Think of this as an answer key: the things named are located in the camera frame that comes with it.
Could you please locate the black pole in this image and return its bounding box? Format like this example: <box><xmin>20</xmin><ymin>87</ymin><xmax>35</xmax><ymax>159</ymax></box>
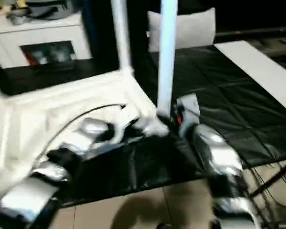
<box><xmin>249</xmin><ymin>164</ymin><xmax>286</xmax><ymax>198</ymax></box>

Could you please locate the grey cushion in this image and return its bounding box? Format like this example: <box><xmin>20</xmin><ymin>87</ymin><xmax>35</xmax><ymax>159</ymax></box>
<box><xmin>146</xmin><ymin>7</ymin><xmax>216</xmax><ymax>52</ymax></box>

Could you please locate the white cabinet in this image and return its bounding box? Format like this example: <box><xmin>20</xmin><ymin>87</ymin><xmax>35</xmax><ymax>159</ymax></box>
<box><xmin>0</xmin><ymin>14</ymin><xmax>92</xmax><ymax>70</ymax></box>

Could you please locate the white flat board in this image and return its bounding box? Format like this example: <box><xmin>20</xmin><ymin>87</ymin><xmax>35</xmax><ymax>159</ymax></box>
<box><xmin>214</xmin><ymin>40</ymin><xmax>286</xmax><ymax>113</ymax></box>

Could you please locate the black mat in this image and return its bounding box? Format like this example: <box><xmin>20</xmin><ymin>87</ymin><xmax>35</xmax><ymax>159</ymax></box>
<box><xmin>0</xmin><ymin>44</ymin><xmax>286</xmax><ymax>208</ymax></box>

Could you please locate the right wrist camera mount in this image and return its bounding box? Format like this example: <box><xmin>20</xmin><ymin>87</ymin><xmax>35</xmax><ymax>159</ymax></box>
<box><xmin>176</xmin><ymin>93</ymin><xmax>201</xmax><ymax>134</ymax></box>

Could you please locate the grey floor cable bundle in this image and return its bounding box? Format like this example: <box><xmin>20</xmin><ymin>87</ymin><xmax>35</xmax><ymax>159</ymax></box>
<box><xmin>250</xmin><ymin>162</ymin><xmax>286</xmax><ymax>215</ymax></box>

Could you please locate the dark clutter pile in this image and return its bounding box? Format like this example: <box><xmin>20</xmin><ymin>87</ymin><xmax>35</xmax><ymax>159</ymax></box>
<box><xmin>6</xmin><ymin>11</ymin><xmax>31</xmax><ymax>26</ymax></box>

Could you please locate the black cabinet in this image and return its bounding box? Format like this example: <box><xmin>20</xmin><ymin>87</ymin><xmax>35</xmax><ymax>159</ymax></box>
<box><xmin>82</xmin><ymin>0</ymin><xmax>163</xmax><ymax>65</ymax></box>

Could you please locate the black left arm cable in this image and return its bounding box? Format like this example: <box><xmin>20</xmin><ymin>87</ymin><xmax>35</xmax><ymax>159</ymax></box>
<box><xmin>35</xmin><ymin>104</ymin><xmax>127</xmax><ymax>165</ymax></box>

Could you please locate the dark bag on cabinet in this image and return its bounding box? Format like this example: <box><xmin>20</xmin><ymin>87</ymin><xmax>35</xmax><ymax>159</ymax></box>
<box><xmin>28</xmin><ymin>0</ymin><xmax>82</xmax><ymax>19</ymax></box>

